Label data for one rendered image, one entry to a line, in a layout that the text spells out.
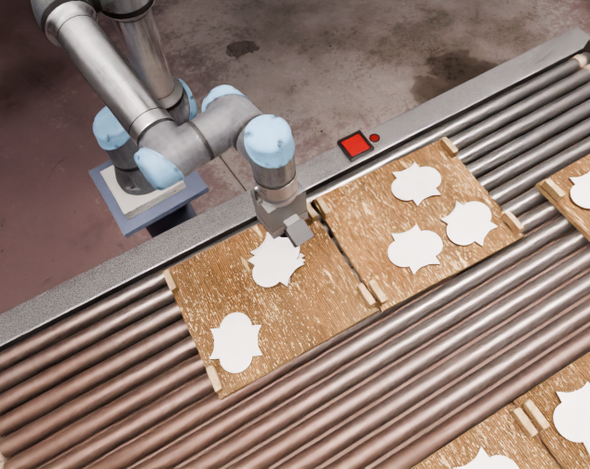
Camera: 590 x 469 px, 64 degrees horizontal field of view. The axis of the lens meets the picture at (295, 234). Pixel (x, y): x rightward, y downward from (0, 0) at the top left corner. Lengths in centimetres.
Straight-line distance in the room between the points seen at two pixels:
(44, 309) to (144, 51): 67
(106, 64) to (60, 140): 212
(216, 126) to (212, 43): 241
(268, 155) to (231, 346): 52
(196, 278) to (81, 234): 143
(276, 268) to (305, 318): 14
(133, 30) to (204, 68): 195
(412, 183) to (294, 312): 46
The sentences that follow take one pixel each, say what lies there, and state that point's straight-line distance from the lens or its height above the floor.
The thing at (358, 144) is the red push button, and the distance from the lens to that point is 137.
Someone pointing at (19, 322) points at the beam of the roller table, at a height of 91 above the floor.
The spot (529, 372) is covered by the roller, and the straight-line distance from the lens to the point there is 119.
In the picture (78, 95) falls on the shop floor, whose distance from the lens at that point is 318.
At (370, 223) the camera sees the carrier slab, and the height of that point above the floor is 94.
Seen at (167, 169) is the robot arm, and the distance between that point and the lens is 78.
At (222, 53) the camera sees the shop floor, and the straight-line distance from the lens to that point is 311.
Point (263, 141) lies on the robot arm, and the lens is 73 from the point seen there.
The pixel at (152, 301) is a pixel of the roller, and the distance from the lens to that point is 123.
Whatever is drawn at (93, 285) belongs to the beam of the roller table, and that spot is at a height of 92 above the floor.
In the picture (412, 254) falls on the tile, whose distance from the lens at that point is 119.
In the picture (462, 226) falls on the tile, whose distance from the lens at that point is 125.
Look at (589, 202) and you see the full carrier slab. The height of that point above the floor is 95.
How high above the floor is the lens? 200
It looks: 62 degrees down
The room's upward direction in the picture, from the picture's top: 8 degrees counter-clockwise
